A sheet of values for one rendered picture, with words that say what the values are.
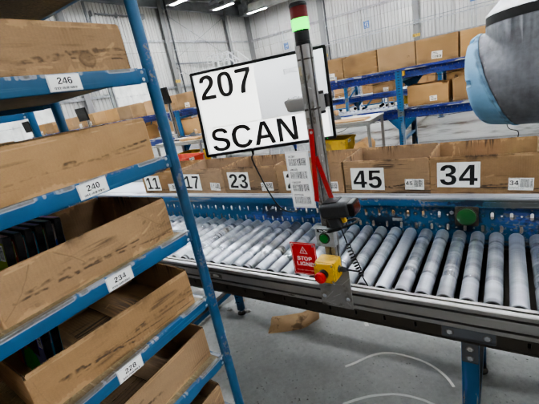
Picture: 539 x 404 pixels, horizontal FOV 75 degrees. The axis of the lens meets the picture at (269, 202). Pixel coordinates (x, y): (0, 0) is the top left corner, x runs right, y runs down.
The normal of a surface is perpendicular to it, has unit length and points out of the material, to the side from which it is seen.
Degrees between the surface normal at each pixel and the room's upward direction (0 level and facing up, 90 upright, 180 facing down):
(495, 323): 90
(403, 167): 90
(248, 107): 86
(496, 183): 91
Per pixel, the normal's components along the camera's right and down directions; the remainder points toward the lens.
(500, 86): -0.70, 0.35
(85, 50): 0.84, 0.03
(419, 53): -0.54, 0.35
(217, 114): -0.22, 0.27
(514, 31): -0.89, 0.23
